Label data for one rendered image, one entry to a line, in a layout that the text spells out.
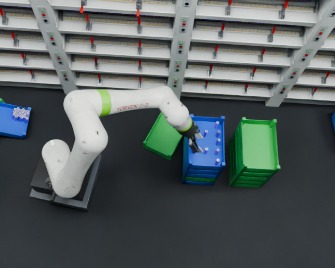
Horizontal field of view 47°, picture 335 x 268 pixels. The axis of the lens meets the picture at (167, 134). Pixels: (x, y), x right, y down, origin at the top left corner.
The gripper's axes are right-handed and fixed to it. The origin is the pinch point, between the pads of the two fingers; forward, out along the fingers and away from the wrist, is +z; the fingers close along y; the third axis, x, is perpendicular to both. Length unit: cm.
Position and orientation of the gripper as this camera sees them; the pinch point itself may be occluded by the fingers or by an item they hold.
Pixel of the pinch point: (199, 143)
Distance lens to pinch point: 206.5
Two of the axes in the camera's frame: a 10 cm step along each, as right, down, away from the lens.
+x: 9.3, -1.1, -3.5
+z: 3.6, 3.9, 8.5
